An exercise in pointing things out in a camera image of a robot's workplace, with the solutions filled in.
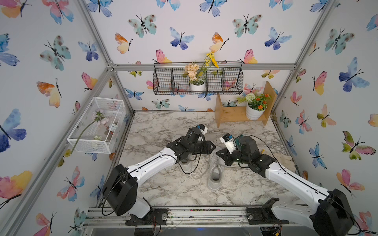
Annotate pink artificial flower stem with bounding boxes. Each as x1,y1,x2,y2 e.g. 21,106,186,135
57,110,110,168

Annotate black wire wall basket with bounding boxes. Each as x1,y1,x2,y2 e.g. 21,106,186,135
153,61,244,95

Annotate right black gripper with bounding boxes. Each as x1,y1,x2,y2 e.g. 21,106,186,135
215,147,251,167

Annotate white wire mesh basket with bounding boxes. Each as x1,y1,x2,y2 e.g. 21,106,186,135
67,97,126,154

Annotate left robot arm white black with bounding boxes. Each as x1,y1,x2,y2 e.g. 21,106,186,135
101,124,216,219

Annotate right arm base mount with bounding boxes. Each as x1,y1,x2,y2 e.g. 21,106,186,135
246,198,289,225

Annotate white pot orange flowers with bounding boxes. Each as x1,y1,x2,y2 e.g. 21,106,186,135
237,93,271,121

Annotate wooden shelf stand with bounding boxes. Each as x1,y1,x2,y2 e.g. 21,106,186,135
215,81,278,128

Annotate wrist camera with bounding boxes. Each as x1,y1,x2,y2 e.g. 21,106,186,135
197,124,208,141
220,133,237,154

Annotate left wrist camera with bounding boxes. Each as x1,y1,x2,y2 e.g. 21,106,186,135
197,124,208,141

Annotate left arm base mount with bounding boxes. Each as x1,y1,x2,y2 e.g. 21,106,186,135
125,207,168,226

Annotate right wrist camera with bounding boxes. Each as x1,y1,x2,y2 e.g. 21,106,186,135
220,133,237,154

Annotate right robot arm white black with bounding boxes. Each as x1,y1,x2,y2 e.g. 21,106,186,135
217,133,362,236

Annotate white sneaker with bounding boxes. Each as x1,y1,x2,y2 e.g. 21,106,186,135
172,134,194,173
207,151,224,191

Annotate white pot peach flowers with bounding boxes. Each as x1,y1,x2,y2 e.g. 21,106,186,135
182,52,219,91

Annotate aluminium front rail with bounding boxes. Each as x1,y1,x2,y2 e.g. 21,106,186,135
84,206,316,236

